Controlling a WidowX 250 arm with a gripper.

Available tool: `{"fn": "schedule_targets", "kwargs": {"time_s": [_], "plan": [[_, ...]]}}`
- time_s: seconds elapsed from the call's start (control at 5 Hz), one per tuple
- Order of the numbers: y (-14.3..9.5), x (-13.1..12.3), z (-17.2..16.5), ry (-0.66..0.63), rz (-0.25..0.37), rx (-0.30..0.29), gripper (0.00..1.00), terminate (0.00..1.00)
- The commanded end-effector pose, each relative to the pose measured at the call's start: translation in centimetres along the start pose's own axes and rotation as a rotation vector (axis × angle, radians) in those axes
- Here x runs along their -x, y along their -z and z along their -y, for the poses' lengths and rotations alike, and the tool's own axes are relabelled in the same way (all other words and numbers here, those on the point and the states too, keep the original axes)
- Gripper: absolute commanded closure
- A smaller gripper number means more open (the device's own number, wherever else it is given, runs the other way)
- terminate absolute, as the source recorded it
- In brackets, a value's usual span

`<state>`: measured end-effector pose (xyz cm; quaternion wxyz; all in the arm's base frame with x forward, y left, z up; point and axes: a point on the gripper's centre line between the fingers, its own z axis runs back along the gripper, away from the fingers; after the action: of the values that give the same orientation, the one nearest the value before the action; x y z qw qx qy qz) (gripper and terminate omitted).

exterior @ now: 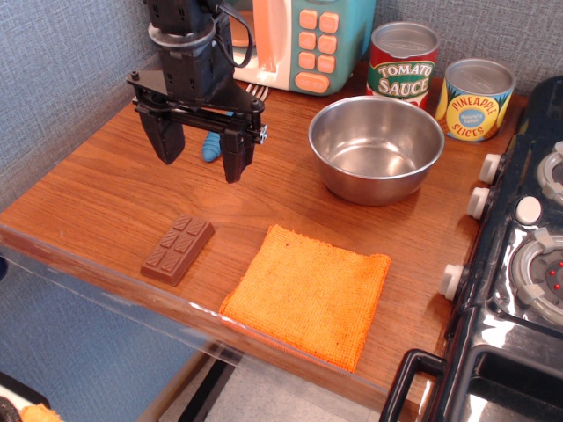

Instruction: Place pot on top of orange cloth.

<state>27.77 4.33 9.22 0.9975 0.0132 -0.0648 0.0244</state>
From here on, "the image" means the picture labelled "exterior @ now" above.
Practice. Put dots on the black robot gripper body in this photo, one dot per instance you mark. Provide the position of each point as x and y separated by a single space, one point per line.
195 84

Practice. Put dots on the white stove knob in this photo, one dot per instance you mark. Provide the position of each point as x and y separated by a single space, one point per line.
489 168
477 202
451 277

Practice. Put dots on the stainless steel bowl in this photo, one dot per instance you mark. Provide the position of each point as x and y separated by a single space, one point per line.
373 150

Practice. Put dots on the pineapple slices can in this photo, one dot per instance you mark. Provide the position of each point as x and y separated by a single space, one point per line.
474 98

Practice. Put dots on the white stove knob middle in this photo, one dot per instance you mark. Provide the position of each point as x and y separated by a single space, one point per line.
477 202

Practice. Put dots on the black oven door handle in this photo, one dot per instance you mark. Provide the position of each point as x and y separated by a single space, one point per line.
414 361

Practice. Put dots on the white stove knob lower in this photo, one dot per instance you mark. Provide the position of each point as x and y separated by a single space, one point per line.
451 277

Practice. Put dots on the orange cloth napkin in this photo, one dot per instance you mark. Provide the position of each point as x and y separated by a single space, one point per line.
309 296

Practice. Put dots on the blue handled toy fork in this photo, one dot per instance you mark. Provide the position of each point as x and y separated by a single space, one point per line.
211 148

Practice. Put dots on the teal toy microwave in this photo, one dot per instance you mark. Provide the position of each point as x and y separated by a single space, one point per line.
309 47

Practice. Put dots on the black toy stove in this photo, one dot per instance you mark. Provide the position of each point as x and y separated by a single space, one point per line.
504 337

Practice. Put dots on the orange object bottom left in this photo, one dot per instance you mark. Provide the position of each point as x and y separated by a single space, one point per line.
39 413

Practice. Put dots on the clear acrylic table guard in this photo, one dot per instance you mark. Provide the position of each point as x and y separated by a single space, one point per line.
100 353

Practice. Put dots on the brown toy chocolate bar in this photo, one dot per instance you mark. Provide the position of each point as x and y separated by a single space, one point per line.
177 249

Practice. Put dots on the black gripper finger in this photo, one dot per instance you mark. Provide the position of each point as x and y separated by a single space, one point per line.
165 135
237 150

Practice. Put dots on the white stove knob upper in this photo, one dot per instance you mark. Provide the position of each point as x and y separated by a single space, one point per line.
489 168

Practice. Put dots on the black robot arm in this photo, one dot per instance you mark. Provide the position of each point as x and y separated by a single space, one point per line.
195 84

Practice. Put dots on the tomato sauce can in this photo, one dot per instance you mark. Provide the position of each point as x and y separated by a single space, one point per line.
402 61

